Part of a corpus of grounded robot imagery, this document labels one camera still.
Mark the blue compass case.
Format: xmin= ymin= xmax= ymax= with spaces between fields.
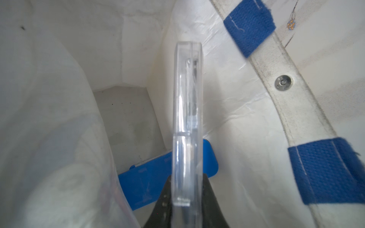
xmin=118 ymin=138 xmax=219 ymax=211

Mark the clear compass case upper right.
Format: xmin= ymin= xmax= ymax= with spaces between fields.
xmin=171 ymin=41 xmax=203 ymax=228

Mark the white canvas cartoon tote bag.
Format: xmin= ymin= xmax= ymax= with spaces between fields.
xmin=1 ymin=1 xmax=365 ymax=228

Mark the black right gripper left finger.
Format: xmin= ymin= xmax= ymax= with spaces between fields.
xmin=144 ymin=175 xmax=173 ymax=228

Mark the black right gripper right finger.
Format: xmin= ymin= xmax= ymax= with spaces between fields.
xmin=201 ymin=173 xmax=229 ymax=228

